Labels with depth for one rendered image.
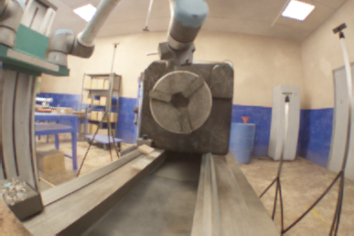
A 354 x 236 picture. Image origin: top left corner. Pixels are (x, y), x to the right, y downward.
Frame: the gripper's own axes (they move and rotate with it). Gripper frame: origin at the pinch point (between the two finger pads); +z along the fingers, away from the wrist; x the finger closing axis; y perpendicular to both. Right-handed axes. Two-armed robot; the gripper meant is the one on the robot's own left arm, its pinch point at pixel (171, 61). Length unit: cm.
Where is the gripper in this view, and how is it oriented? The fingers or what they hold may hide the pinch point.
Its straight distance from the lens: 69.3
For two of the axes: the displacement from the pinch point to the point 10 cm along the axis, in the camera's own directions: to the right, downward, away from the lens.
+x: -9.5, 2.2, -2.3
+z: -1.9, 2.0, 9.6
